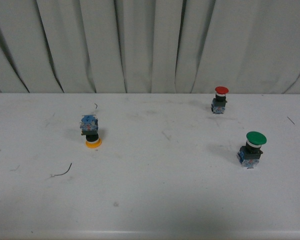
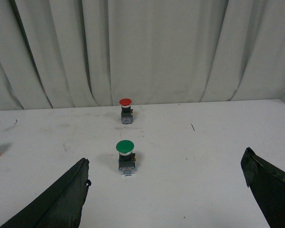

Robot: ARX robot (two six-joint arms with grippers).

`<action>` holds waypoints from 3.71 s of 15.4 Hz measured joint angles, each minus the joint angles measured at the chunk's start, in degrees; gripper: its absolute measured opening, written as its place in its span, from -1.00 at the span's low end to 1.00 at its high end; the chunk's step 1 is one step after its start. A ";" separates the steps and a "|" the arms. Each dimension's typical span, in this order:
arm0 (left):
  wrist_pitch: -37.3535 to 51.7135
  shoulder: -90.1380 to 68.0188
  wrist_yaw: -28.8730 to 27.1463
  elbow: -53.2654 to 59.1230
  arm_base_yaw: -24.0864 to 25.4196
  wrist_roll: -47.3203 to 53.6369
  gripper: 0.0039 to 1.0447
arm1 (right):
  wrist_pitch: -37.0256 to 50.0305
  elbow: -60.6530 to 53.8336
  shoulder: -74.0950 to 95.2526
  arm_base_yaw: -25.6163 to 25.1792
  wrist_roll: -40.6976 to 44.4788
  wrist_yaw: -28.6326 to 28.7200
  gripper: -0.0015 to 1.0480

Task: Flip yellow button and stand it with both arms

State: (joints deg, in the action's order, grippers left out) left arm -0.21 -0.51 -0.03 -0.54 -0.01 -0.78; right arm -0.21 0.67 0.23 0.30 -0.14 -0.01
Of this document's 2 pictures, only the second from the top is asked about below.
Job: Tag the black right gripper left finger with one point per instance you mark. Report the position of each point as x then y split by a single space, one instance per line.
60 205

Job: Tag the green mushroom push button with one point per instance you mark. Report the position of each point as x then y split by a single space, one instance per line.
127 159

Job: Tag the white curtain backdrop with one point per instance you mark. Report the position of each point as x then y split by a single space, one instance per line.
81 53

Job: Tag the red mushroom push button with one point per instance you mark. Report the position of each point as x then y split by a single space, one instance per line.
127 111

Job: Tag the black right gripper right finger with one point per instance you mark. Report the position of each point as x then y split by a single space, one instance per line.
267 183

